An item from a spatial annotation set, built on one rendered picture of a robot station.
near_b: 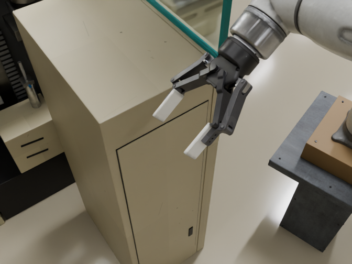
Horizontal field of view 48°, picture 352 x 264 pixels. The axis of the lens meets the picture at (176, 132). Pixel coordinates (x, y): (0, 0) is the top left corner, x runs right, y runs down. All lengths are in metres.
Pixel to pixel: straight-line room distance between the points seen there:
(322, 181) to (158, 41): 0.88
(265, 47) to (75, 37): 0.62
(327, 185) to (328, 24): 1.08
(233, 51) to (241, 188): 1.67
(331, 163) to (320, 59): 1.66
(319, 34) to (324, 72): 2.46
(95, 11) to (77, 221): 1.30
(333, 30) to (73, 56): 0.71
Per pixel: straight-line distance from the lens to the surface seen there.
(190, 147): 0.69
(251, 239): 2.19
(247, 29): 0.71
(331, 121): 1.72
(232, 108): 0.68
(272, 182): 2.38
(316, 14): 0.65
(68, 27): 1.22
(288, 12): 0.70
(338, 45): 0.64
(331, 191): 1.64
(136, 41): 1.14
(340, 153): 1.63
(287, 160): 1.67
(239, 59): 0.71
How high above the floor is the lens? 1.97
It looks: 51 degrees down
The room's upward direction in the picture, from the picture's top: straight up
